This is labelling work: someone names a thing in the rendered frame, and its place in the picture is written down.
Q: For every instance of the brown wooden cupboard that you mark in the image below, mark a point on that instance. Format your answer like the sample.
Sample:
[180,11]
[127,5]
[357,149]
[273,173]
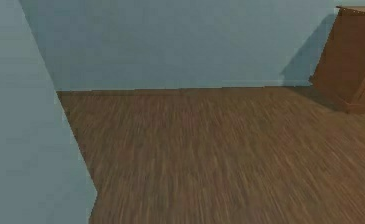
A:
[348,56]

